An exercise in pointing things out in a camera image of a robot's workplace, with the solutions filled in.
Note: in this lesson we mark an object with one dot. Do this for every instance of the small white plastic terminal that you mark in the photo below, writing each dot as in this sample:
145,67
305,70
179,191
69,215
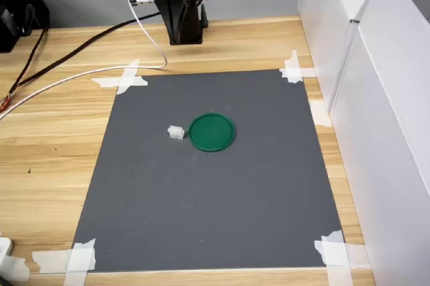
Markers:
176,132

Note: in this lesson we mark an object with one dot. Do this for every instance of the round green lid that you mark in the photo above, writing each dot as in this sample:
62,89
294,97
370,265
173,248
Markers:
211,133

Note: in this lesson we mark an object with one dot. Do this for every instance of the white masking tape strip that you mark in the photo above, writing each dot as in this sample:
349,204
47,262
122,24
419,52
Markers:
293,64
307,72
337,266
15,267
79,266
129,71
107,82
319,113
50,260
356,254

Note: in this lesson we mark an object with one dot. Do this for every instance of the black equipment box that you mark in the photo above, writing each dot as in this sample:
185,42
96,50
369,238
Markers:
20,7

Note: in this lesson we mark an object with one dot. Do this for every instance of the white partition panel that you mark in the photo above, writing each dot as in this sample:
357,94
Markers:
386,131
322,14

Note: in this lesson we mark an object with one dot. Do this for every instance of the dark grey mat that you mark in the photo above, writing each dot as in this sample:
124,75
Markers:
208,205

